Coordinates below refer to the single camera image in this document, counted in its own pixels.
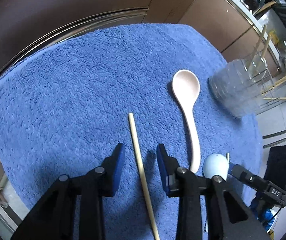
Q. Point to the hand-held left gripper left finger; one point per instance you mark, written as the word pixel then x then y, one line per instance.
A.
pixel 118 165

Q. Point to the metal sink faucet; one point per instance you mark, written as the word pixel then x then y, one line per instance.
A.
pixel 254 0

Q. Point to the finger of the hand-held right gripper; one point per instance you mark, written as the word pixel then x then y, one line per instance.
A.
pixel 250 178

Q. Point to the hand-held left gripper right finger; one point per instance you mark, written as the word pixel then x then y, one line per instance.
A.
pixel 163 170

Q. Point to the blue fluffy towel mat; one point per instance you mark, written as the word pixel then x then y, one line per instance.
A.
pixel 70 92

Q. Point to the beige plastic spoon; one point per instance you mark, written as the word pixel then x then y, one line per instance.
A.
pixel 185 85

